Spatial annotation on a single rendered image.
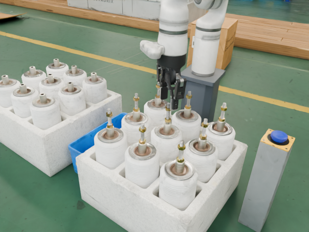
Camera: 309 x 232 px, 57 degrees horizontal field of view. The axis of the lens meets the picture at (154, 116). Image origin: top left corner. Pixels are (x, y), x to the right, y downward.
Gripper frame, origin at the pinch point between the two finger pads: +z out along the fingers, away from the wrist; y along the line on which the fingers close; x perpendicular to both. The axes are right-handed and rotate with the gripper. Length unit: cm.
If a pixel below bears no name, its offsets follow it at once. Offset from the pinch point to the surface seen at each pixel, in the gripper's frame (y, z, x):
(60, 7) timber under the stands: 284, 28, 1
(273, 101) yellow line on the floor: 39, 36, -84
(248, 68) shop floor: 83, 36, -102
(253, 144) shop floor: 11, 36, -48
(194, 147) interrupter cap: -9.9, 10.6, -4.0
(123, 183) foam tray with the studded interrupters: -9.1, 17.9, 16.5
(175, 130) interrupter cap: -0.8, 10.5, -2.5
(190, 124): 1.9, 11.2, -9.0
